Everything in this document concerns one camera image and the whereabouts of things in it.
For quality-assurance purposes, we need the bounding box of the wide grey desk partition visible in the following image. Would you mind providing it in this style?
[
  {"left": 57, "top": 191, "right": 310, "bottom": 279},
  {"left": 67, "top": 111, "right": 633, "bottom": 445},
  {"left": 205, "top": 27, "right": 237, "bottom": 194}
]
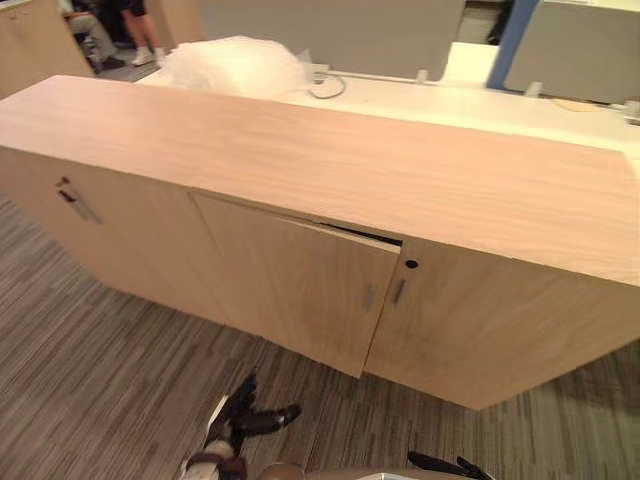
[{"left": 196, "top": 0, "right": 467, "bottom": 82}]

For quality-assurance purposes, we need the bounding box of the tall wood cabinet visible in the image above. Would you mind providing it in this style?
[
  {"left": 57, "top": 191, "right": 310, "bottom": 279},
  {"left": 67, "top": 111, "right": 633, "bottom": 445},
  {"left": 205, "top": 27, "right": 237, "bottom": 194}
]
[{"left": 0, "top": 0, "right": 97, "bottom": 101}]

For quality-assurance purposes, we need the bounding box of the long light wood cabinet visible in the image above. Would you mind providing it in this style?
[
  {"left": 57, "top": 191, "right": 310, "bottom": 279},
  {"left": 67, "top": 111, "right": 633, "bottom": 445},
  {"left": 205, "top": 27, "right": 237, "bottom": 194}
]
[{"left": 0, "top": 74, "right": 640, "bottom": 412}]

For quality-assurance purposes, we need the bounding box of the white desk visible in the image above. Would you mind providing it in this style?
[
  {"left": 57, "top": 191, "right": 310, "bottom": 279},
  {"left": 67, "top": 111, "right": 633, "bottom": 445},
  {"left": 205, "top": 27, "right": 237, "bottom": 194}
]
[{"left": 135, "top": 41, "right": 640, "bottom": 156}]

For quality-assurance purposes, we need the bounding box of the blue pillar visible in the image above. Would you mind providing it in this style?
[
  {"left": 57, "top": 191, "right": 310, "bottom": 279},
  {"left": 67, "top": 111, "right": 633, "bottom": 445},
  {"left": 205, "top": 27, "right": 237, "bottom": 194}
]
[{"left": 486, "top": 0, "right": 540, "bottom": 92}]

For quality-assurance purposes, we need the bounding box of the grey cable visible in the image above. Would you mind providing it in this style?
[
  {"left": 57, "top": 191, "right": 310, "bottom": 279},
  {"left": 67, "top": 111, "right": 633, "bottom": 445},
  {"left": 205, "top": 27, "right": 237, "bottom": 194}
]
[{"left": 308, "top": 69, "right": 347, "bottom": 100}]

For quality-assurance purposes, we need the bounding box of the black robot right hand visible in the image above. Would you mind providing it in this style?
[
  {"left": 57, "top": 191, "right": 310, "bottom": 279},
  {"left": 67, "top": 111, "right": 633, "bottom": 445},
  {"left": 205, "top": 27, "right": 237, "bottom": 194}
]
[{"left": 407, "top": 450, "right": 485, "bottom": 479}]

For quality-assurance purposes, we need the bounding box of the seated person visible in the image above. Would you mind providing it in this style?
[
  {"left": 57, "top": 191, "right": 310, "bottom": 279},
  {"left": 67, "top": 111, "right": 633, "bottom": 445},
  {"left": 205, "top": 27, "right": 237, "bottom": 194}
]
[{"left": 63, "top": 0, "right": 127, "bottom": 72}]

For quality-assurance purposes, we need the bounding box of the ajar wood cabinet door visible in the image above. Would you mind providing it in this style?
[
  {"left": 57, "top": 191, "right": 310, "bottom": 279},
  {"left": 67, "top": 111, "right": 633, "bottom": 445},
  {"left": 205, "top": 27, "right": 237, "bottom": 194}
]
[{"left": 192, "top": 192, "right": 404, "bottom": 380}]

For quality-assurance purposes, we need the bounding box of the clear bubble wrap pile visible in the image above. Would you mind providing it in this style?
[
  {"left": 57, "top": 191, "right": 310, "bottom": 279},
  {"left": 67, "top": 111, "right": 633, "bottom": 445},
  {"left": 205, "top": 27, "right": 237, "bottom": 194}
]
[{"left": 160, "top": 35, "right": 315, "bottom": 100}]

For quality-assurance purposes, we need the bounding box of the wood cabinet door with key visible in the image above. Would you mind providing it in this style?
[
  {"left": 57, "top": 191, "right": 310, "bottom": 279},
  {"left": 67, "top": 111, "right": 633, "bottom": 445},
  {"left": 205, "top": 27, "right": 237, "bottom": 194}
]
[{"left": 47, "top": 158, "right": 236, "bottom": 327}]

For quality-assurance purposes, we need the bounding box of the standing person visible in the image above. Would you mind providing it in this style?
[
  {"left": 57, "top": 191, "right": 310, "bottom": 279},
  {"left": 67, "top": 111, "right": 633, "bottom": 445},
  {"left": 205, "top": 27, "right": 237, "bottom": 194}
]
[{"left": 119, "top": 0, "right": 167, "bottom": 67}]

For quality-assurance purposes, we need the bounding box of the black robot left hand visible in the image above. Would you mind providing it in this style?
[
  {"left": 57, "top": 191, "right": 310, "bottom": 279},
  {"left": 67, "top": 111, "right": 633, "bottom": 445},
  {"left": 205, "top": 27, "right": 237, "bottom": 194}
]
[{"left": 204, "top": 368, "right": 303, "bottom": 451}]

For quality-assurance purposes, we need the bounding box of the wood cabinet door with lock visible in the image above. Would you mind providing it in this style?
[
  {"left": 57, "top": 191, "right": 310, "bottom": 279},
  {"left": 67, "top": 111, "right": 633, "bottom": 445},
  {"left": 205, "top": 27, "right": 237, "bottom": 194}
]
[{"left": 363, "top": 242, "right": 639, "bottom": 412}]

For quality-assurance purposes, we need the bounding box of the robot body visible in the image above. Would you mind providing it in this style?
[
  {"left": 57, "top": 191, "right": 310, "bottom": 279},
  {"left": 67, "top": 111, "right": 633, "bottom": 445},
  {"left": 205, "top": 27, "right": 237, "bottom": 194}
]
[{"left": 259, "top": 460, "right": 419, "bottom": 480}]

